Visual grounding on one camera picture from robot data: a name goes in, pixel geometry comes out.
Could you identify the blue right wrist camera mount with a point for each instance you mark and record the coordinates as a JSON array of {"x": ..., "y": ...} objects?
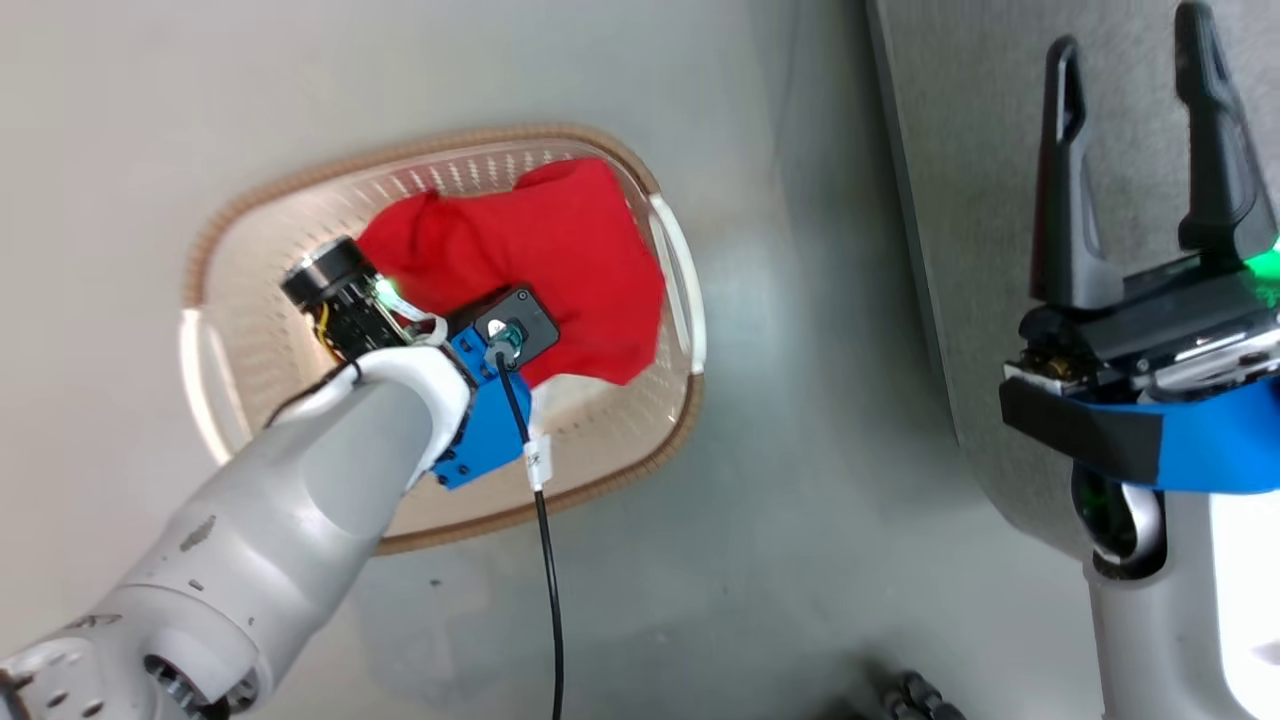
[{"x": 1215, "y": 445}]

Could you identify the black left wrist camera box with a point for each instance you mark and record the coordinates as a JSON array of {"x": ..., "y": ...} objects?
[{"x": 518, "y": 322}]

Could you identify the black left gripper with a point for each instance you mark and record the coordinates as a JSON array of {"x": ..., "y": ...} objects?
[{"x": 340, "y": 295}]

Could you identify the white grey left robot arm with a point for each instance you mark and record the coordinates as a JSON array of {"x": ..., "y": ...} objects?
[{"x": 260, "y": 530}]

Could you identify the beige perforated plastic laundry basket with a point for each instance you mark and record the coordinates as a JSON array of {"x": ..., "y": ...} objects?
[{"x": 610, "y": 430}]

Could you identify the red cloth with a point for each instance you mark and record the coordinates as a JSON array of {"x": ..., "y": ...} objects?
[{"x": 560, "y": 260}]

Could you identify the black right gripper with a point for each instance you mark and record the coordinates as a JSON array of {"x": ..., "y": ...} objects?
[{"x": 1150, "y": 330}]

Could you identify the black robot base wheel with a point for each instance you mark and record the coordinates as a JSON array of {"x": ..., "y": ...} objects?
[{"x": 915, "y": 698}]

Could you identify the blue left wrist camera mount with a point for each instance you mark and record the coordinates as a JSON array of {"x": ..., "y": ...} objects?
[{"x": 485, "y": 430}]

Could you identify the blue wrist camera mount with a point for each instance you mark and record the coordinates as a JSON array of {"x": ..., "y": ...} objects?
[
  {"x": 485, "y": 430},
  {"x": 1215, "y": 445}
]

